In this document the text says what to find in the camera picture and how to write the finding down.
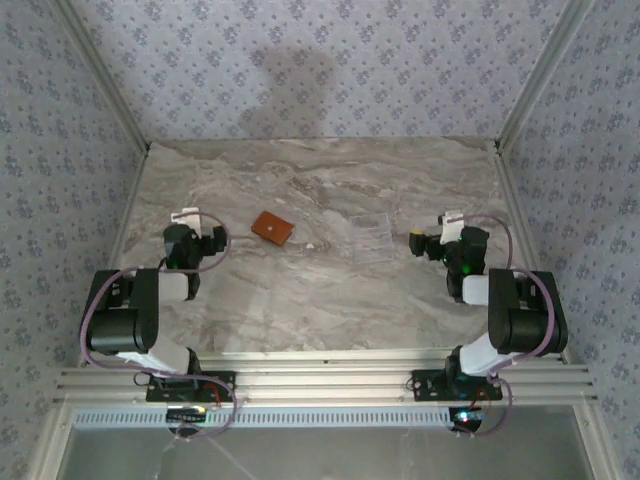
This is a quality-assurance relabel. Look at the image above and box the small black circuit board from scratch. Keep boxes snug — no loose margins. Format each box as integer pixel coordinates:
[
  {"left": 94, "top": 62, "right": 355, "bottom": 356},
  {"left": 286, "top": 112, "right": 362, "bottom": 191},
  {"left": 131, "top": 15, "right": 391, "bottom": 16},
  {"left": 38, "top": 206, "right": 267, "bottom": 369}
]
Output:
[{"left": 448, "top": 407, "right": 487, "bottom": 432}]

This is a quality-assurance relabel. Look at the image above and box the aluminium lower frame rail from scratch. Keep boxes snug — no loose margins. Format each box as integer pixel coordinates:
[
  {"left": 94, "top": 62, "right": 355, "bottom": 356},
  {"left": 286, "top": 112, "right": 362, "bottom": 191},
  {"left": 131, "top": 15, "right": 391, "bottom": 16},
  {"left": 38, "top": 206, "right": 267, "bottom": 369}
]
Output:
[
  {"left": 572, "top": 402, "right": 619, "bottom": 480},
  {"left": 29, "top": 402, "right": 76, "bottom": 480}
]

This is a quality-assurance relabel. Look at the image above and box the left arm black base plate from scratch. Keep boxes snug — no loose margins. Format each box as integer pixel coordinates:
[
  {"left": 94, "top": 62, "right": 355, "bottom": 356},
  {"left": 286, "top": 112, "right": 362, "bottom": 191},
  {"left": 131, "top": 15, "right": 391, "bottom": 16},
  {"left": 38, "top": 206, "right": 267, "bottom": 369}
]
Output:
[{"left": 144, "top": 370, "right": 237, "bottom": 404}]

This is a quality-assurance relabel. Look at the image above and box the aluminium extrusion base beam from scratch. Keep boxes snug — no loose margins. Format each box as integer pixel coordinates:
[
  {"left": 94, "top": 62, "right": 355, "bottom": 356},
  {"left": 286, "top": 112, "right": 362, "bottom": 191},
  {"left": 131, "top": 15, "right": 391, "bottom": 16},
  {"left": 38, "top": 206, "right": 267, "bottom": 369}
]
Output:
[{"left": 55, "top": 348, "right": 600, "bottom": 407}]

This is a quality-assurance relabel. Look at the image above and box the aluminium table side rail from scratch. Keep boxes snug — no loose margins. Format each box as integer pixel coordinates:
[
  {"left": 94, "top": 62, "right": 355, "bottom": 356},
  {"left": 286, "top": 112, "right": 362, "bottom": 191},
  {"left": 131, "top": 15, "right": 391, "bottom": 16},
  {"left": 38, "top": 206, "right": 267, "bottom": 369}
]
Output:
[
  {"left": 77, "top": 144, "right": 154, "bottom": 369},
  {"left": 489, "top": 141, "right": 574, "bottom": 366}
]

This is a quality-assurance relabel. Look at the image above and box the slotted grey cable duct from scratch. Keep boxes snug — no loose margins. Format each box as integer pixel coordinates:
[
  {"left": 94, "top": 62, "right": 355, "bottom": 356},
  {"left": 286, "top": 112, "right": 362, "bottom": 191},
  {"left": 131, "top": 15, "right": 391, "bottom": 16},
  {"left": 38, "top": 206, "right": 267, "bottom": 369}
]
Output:
[{"left": 72, "top": 405, "right": 454, "bottom": 431}]

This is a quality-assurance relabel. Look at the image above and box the clear plastic card tray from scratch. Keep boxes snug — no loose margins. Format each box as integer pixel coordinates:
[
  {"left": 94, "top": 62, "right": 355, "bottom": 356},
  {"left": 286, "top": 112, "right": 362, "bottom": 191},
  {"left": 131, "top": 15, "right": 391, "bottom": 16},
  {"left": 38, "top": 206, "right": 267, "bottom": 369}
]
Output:
[{"left": 348, "top": 212, "right": 394, "bottom": 265}]

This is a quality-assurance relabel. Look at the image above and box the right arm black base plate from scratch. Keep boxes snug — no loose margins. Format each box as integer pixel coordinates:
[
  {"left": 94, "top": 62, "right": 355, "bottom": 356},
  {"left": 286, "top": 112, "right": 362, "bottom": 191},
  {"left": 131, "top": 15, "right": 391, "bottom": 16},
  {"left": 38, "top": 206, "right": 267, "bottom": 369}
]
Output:
[{"left": 410, "top": 368, "right": 504, "bottom": 403}]

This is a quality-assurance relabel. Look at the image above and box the grey metal lower panel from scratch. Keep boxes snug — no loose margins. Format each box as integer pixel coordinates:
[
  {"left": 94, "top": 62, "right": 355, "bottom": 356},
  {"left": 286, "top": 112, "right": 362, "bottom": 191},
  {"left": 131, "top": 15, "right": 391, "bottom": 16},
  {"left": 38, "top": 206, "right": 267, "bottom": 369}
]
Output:
[{"left": 49, "top": 404, "right": 601, "bottom": 480}]

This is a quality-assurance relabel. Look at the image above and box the aluminium upright frame post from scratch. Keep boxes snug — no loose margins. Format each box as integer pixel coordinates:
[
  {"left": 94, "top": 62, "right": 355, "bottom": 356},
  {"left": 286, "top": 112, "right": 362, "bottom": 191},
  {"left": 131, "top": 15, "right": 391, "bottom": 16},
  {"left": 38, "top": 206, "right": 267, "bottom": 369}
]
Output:
[
  {"left": 52, "top": 0, "right": 152, "bottom": 154},
  {"left": 494, "top": 0, "right": 599, "bottom": 151}
]

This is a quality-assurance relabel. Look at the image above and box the brown leather card holder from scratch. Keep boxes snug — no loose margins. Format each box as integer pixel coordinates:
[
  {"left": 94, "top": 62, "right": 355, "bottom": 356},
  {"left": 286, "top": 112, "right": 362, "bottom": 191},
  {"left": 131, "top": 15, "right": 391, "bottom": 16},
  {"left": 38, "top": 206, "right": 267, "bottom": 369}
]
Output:
[{"left": 250, "top": 210, "right": 296, "bottom": 247}]

